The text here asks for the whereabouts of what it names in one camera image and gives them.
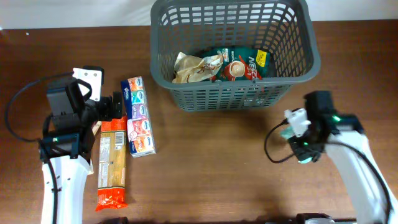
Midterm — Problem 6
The Kleenex tissue multipack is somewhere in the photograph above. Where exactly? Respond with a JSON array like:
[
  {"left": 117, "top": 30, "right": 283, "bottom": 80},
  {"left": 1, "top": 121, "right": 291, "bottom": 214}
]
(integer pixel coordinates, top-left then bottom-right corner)
[{"left": 121, "top": 77, "right": 156, "bottom": 157}]

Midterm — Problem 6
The grey plastic basket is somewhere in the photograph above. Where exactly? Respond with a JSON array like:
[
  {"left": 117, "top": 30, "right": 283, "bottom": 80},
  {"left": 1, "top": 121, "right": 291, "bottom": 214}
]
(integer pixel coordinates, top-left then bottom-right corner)
[{"left": 150, "top": 0, "right": 321, "bottom": 111}]

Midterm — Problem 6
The beige snack pouch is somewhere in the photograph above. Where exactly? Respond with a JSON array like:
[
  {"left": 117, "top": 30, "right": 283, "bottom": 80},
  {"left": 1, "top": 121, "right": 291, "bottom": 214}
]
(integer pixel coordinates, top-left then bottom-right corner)
[{"left": 172, "top": 52, "right": 223, "bottom": 84}]

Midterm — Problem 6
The teal wet wipes packet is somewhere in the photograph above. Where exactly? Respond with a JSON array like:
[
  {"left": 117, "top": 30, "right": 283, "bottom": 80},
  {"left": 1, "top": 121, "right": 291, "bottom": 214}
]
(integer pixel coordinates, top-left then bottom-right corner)
[{"left": 280, "top": 126, "right": 313, "bottom": 164}]

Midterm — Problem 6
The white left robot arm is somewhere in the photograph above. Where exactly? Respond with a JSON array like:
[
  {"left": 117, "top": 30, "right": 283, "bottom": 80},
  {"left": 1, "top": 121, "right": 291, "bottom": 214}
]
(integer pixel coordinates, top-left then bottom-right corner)
[{"left": 39, "top": 77, "right": 121, "bottom": 223}]

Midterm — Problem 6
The orange spaghetti packet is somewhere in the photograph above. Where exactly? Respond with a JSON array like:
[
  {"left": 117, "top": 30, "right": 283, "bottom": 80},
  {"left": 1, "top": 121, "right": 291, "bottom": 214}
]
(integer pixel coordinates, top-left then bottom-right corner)
[{"left": 95, "top": 116, "right": 127, "bottom": 211}]

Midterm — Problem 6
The green Nescafe coffee bag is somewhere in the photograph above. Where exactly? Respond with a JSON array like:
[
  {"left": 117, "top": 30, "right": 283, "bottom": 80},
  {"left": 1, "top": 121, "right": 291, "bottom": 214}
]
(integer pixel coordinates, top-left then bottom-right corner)
[{"left": 201, "top": 47, "right": 271, "bottom": 82}]

